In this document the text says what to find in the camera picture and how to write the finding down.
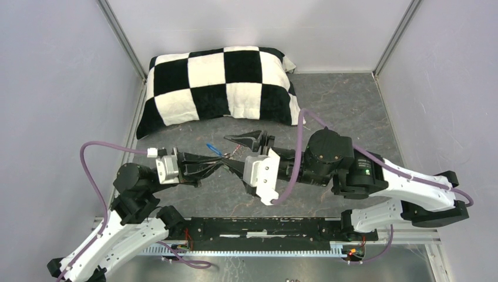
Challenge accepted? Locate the blue headed key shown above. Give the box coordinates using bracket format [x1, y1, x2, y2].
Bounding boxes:
[206, 143, 224, 156]

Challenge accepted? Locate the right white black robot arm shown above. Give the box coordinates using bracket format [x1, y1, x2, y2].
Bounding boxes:
[226, 128, 469, 240]

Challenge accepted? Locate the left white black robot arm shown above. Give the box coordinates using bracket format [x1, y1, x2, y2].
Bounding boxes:
[47, 141, 224, 281]

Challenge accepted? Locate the black white checkered pillow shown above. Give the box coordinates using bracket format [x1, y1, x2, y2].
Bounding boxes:
[136, 46, 300, 139]

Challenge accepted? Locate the left corner aluminium profile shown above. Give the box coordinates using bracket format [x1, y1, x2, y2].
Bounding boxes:
[96, 0, 147, 82]

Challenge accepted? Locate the corner aluminium profile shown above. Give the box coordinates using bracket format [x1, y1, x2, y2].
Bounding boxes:
[96, 0, 147, 82]
[372, 0, 423, 80]

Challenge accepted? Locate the right corner aluminium profile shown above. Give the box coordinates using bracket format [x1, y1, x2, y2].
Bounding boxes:
[372, 0, 423, 80]

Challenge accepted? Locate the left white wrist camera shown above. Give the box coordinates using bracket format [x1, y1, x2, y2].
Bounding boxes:
[147, 147, 180, 184]

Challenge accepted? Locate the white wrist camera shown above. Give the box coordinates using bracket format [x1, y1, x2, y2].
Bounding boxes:
[242, 148, 280, 206]
[147, 147, 180, 184]

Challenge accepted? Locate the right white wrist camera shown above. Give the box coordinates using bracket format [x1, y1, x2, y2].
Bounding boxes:
[242, 148, 280, 206]

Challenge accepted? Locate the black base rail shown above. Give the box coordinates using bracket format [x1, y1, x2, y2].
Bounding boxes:
[168, 217, 379, 251]

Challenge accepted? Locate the white toothed cable duct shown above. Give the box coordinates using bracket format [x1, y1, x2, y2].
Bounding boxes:
[138, 243, 361, 259]

